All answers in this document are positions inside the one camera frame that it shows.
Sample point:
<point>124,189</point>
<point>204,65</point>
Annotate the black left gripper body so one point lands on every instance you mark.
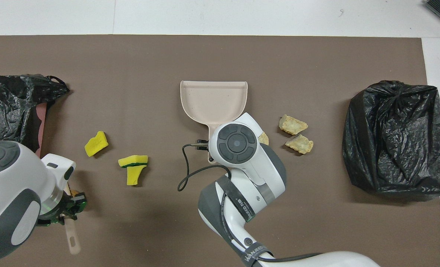
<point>55,213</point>

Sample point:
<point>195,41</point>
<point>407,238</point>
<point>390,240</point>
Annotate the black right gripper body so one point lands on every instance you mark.
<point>203,145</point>

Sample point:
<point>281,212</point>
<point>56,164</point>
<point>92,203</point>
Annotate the brown rounded sponge lump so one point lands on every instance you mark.
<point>77,193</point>

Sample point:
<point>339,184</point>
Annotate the beige hand brush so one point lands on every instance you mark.
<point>72,237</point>

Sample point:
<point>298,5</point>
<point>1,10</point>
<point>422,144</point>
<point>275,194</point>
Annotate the beige plastic dustpan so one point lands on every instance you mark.
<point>212,100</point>

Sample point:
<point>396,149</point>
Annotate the yellow green sponge wedge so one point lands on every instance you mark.
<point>134,176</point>

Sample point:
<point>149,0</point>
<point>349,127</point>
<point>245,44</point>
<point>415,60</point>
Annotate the plain yellow sponge chunk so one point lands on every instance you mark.
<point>96,144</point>

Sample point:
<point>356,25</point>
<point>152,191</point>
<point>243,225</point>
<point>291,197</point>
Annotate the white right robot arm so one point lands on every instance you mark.
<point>253,174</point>

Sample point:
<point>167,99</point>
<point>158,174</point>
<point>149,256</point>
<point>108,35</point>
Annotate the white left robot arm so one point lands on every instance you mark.
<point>16,178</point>

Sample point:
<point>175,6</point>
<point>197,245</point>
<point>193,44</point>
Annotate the black bag bin pink rim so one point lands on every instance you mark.
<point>5,107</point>

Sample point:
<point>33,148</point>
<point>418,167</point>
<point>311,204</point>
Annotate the black bag lined bin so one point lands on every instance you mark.
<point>394,141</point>

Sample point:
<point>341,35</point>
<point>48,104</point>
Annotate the brown table mat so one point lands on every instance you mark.
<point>131,74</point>

